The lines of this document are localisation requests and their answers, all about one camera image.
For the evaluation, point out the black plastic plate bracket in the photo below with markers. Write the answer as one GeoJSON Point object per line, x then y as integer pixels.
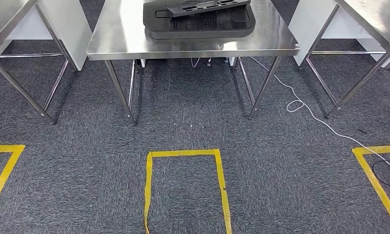
{"type": "Point", "coordinates": [208, 6]}

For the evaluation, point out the steel workbench table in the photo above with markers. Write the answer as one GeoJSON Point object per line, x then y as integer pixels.
{"type": "Point", "coordinates": [124, 32]}

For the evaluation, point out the yellow floor tape square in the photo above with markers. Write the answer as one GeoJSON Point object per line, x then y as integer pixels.
{"type": "Point", "coordinates": [376, 150]}
{"type": "Point", "coordinates": [182, 152]}

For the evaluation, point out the white board panel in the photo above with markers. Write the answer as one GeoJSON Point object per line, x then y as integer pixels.
{"type": "Point", "coordinates": [304, 25]}
{"type": "Point", "coordinates": [69, 25]}

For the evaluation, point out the steel side table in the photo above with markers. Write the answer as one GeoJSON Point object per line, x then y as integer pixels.
{"type": "Point", "coordinates": [4, 19]}
{"type": "Point", "coordinates": [369, 16]}

